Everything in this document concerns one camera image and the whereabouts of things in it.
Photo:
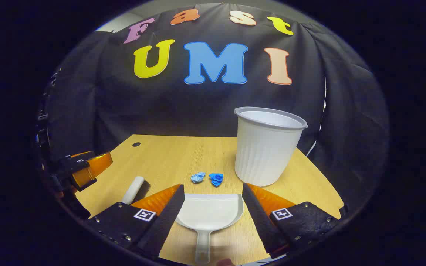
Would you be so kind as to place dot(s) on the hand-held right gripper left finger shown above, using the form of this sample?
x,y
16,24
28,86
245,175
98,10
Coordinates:
x,y
168,218

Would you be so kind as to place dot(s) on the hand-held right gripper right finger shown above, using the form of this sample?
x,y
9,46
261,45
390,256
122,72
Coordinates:
x,y
259,221

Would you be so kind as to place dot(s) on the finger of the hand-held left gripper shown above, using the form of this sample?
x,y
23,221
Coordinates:
x,y
81,154
76,168

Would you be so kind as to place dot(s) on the white plastic dustpan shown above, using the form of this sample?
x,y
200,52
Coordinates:
x,y
209,212

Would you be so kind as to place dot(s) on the light blue paper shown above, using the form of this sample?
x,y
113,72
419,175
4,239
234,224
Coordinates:
x,y
198,178

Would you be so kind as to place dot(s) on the dark blue paper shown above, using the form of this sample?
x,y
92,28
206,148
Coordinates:
x,y
216,179

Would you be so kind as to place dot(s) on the white ribbed garbage bin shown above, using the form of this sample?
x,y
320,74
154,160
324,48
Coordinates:
x,y
264,151

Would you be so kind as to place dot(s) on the black backdrop cloth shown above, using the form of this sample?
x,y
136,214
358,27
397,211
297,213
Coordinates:
x,y
198,107

